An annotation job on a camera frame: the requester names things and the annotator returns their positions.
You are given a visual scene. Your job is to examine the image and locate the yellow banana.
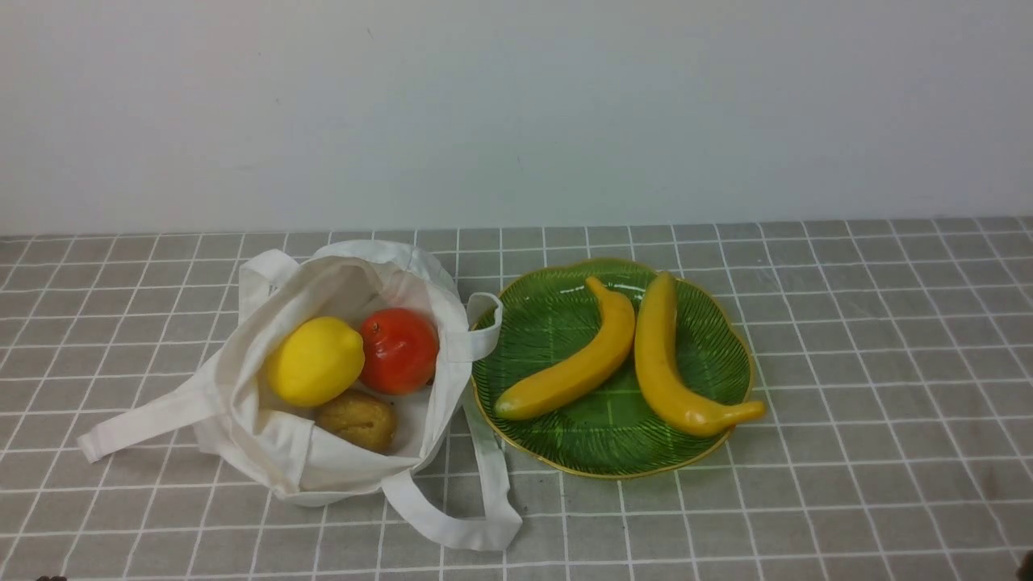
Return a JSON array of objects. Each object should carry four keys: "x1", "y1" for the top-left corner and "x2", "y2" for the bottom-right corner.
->
[
  {"x1": 494, "y1": 276, "x2": 636, "y2": 420},
  {"x1": 634, "y1": 271, "x2": 766, "y2": 438}
]

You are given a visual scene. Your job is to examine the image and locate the red orange round fruit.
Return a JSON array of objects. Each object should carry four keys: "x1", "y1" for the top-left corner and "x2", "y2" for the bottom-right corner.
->
[{"x1": 359, "y1": 307, "x2": 439, "y2": 397}]

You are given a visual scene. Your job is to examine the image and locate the left yellow banana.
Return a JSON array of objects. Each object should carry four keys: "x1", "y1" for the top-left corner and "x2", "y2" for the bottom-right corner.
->
[{"x1": 494, "y1": 276, "x2": 636, "y2": 420}]

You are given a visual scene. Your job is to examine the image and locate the green leaf-shaped plate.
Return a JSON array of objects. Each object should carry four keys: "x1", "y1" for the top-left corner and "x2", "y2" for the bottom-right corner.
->
[{"x1": 466, "y1": 257, "x2": 754, "y2": 479}]

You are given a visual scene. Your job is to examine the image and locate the yellow lemon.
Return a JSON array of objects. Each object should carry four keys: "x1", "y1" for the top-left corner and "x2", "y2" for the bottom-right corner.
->
[{"x1": 263, "y1": 316, "x2": 366, "y2": 408}]

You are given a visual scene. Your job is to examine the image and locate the white cloth tote bag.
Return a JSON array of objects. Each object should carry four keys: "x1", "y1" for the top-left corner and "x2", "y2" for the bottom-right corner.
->
[{"x1": 77, "y1": 240, "x2": 521, "y2": 551}]

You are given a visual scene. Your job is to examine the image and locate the grey checked tablecloth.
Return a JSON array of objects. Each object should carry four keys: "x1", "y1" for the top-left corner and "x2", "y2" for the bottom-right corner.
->
[{"x1": 1, "y1": 217, "x2": 1032, "y2": 580}]

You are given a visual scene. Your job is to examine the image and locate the right yellow banana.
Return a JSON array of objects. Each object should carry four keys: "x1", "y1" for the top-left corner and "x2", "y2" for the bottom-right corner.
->
[{"x1": 634, "y1": 271, "x2": 766, "y2": 438}]

